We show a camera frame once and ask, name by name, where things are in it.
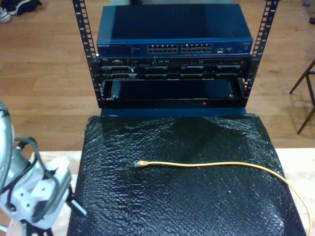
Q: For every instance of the white sneaker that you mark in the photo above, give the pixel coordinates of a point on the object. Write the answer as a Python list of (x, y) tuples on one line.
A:
[(3, 16)]

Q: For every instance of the blue rack base platform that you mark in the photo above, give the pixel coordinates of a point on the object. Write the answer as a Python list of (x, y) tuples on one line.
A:
[(147, 113)]

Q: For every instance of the black rack server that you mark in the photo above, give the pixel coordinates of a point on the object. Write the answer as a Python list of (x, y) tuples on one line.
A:
[(172, 67)]

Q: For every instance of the black rack shelf tray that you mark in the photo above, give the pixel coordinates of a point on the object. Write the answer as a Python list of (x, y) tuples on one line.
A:
[(172, 103)]

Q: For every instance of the brown wooden chair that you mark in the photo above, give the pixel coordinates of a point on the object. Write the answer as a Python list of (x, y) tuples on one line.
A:
[(302, 77)]

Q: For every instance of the black bubble mat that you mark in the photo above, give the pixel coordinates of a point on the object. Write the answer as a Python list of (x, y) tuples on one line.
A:
[(172, 196)]

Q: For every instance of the blue network switch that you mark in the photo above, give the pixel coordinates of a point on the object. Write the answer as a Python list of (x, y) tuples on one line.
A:
[(172, 24)]

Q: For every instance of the small blue object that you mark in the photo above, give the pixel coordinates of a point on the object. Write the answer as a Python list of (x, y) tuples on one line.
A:
[(306, 4)]

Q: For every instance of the black perforated rack post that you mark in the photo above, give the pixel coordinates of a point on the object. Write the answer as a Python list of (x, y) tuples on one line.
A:
[(80, 24), (267, 19)]

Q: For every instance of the dark shoe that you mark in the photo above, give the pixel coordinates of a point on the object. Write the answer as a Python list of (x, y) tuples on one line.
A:
[(24, 6)]

